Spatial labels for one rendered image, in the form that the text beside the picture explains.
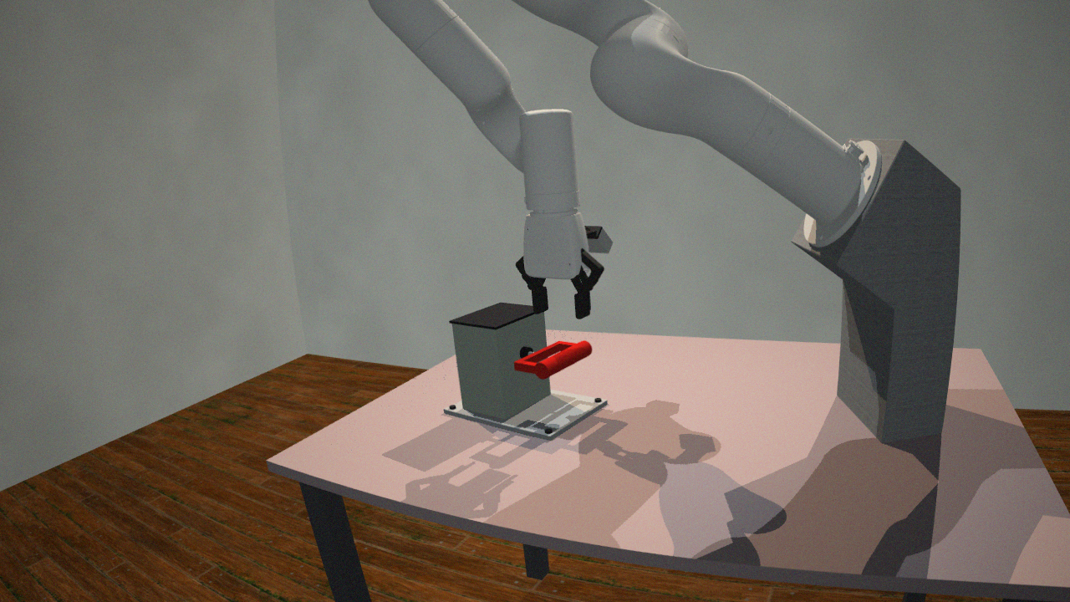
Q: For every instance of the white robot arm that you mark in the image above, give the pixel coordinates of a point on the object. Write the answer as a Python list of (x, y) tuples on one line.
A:
[(638, 72)]

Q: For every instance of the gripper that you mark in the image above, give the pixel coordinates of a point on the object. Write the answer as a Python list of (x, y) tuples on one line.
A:
[(552, 242)]

